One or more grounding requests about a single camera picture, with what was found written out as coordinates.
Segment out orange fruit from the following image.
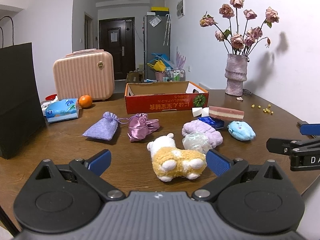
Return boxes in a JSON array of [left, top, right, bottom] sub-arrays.
[[78, 95, 93, 109]]

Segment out blue foil packet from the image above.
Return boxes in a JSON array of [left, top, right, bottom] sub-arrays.
[[198, 116, 225, 130]]

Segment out dark brown entrance door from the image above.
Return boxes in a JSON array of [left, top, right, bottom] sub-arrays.
[[99, 17, 136, 80]]

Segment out red cardboard box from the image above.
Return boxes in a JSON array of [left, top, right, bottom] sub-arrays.
[[124, 81, 209, 114]]

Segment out yellow black box on fridge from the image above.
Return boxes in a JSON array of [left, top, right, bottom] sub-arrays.
[[151, 7, 170, 12]]

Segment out red lid object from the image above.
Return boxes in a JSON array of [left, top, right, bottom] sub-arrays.
[[45, 94, 57, 101]]

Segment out black paper shopping bag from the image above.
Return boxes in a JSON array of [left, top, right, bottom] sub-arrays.
[[1, 42, 45, 159]]

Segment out pink ribbed small suitcase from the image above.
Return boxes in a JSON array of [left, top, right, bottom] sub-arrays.
[[53, 49, 114, 101]]

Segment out light blue plush toy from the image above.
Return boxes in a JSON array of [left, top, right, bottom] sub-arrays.
[[227, 121, 256, 141]]

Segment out purple satin drawstring pouch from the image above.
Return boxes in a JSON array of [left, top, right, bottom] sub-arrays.
[[127, 113, 160, 142]]

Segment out yellow white plush alpaca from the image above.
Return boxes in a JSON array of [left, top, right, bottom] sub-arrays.
[[147, 133, 207, 182]]

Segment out purple textured vase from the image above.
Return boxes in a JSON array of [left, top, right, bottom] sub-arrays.
[[225, 54, 248, 97]]

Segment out lavender linen drawstring pouch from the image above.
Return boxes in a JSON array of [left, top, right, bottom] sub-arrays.
[[82, 112, 129, 141]]

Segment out brown cardboard box on floor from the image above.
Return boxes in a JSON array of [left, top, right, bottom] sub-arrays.
[[126, 71, 144, 83]]

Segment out yellow crumbs on table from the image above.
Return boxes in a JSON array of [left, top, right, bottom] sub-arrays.
[[251, 104, 274, 115]]

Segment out wire trolley with bottles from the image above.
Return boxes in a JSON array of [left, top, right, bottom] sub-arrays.
[[163, 69, 185, 82]]

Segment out blue tissue pack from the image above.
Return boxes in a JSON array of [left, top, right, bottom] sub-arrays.
[[44, 98, 79, 124]]

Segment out pink layered sponge block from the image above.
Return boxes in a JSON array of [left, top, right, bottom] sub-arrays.
[[209, 106, 245, 121]]

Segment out dried pink rose bouquet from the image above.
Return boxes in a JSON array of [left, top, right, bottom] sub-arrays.
[[199, 0, 280, 57]]

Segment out pale iridescent soft pouch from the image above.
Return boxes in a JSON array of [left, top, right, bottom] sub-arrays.
[[182, 132, 212, 154]]

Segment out grey refrigerator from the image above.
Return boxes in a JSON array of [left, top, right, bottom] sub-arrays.
[[143, 15, 170, 80]]

